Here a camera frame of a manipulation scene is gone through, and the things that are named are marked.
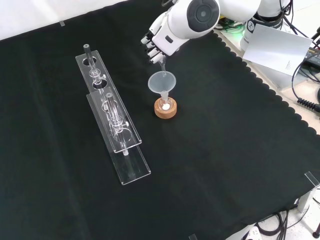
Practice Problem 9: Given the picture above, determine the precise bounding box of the black bench cloth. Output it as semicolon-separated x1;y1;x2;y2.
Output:
0;0;320;240

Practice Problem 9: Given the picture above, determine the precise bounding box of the black floor cable bundle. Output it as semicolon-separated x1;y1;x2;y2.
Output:
256;210;292;240

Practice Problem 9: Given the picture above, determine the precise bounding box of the clear glass weighing funnel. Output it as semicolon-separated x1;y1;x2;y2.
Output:
157;55;168;77

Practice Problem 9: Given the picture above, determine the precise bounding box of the pale board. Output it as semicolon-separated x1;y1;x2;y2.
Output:
242;23;314;76

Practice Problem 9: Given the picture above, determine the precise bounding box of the black power adapter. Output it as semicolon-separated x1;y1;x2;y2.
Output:
303;46;320;66

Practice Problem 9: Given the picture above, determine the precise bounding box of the black coiled cable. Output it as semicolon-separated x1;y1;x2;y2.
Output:
291;58;320;113

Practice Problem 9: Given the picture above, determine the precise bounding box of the white power strip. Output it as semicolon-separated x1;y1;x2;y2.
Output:
239;225;264;240

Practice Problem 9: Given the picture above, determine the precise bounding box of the clear acrylic funnel stand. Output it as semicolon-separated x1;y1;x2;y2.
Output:
75;44;152;186

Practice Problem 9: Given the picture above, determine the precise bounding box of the cork ring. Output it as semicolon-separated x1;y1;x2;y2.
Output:
154;98;179;120

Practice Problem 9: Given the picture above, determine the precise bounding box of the translucent plastic funnel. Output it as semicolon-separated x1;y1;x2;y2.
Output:
147;71;177;101

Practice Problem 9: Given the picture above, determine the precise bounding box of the metal bench bracket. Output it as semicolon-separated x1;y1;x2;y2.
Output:
298;171;320;213

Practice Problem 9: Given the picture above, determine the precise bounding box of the small glass round-bottom flask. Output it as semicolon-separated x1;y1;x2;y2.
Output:
159;96;174;112

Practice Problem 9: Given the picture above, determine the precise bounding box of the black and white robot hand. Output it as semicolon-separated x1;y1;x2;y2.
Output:
140;11;181;66

